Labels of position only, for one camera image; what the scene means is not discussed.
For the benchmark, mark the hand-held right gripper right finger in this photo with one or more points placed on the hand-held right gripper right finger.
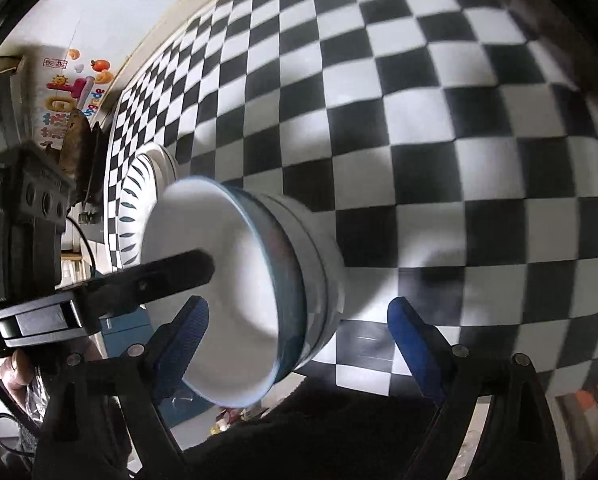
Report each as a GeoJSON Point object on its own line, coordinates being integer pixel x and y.
{"type": "Point", "coordinates": [410, 341]}

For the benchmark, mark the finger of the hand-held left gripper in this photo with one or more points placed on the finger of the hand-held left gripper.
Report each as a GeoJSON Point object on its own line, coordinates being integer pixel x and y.
{"type": "Point", "coordinates": [169, 275]}

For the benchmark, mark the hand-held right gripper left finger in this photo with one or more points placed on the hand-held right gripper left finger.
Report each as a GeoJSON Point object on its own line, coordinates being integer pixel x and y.
{"type": "Point", "coordinates": [191, 330]}

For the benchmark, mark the white bowl blue rim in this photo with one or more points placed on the white bowl blue rim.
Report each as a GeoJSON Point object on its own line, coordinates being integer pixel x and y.
{"type": "Point", "coordinates": [229, 240]}

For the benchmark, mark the white plate blue leaf pattern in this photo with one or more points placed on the white plate blue leaf pattern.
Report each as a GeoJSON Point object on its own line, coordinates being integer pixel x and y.
{"type": "Point", "coordinates": [134, 210]}

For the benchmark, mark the white bowl grey band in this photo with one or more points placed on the white bowl grey band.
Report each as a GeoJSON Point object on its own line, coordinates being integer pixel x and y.
{"type": "Point", "coordinates": [319, 270]}

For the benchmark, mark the person's left hand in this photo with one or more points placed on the person's left hand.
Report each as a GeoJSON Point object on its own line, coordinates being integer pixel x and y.
{"type": "Point", "coordinates": [15, 367]}

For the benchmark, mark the dark brown blurry object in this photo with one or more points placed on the dark brown blurry object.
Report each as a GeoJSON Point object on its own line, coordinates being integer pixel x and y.
{"type": "Point", "coordinates": [79, 150]}

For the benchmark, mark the black white checkered tablecloth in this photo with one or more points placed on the black white checkered tablecloth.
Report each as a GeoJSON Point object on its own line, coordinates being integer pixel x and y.
{"type": "Point", "coordinates": [404, 135]}

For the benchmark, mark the colourful wall poster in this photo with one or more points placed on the colourful wall poster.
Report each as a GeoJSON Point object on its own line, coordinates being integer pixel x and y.
{"type": "Point", "coordinates": [61, 95]}

